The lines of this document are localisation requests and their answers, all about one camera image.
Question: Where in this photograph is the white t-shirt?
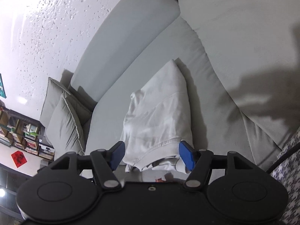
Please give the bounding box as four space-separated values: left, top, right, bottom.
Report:
121 60 193 181

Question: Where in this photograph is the grey throw pillow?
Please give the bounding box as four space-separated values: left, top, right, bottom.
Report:
45 94 92 158
40 77 71 128

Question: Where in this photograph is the bookshelf with items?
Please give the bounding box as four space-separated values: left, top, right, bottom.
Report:
1 106 55 161

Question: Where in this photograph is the patterned blue white rug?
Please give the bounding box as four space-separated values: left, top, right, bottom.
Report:
269 126 300 225

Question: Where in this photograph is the grey sofa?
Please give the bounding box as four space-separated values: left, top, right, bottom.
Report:
70 0 299 170

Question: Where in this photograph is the red paper wall decoration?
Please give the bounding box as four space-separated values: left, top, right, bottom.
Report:
11 151 27 168

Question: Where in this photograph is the teal wall poster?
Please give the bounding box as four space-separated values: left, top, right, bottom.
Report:
0 74 7 99

